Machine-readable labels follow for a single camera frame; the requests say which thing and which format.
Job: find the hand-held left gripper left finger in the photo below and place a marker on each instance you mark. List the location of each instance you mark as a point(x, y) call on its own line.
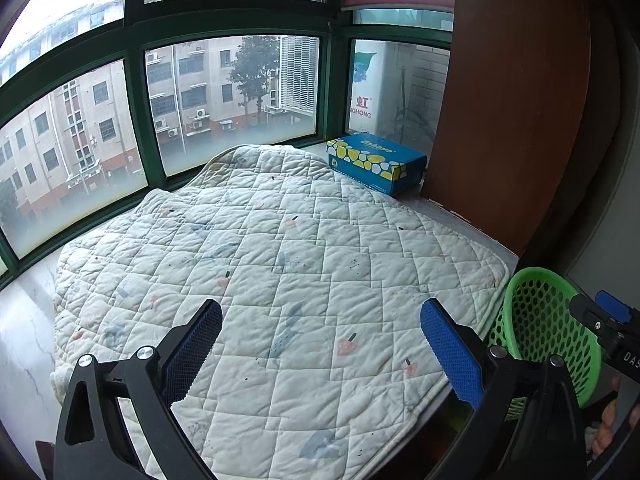
point(195, 350)

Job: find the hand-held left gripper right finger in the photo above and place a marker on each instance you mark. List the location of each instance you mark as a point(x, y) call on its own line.
point(452, 350)

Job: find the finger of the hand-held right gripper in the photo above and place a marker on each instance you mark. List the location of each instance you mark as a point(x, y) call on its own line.
point(595, 320)
point(615, 309)

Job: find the green plastic mesh basket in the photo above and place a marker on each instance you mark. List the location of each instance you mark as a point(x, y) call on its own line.
point(540, 310)

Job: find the person's right hand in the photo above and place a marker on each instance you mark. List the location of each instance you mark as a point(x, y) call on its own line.
point(613, 410)

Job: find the floral cloth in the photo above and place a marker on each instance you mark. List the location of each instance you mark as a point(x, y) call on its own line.
point(595, 442)

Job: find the white quilted mat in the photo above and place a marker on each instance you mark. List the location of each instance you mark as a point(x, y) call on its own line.
point(300, 260)

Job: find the dark brown patterned panel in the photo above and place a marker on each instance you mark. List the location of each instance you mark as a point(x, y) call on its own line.
point(610, 110)

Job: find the blue tissue box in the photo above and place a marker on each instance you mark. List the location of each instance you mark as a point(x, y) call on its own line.
point(370, 160)

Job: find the brown wooden cabinet panel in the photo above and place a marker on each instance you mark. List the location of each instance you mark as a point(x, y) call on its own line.
point(500, 110)

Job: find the beige apartment building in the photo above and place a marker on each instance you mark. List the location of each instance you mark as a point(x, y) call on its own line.
point(75, 125)

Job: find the white outdoor air conditioner unit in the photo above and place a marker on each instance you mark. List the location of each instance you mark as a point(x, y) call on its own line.
point(375, 90)

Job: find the green tree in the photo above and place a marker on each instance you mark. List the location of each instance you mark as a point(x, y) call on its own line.
point(255, 70)

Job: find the white louvred panel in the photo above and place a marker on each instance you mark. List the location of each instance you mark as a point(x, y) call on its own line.
point(298, 72)

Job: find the green window frame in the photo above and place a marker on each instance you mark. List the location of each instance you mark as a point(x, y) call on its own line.
point(132, 35)

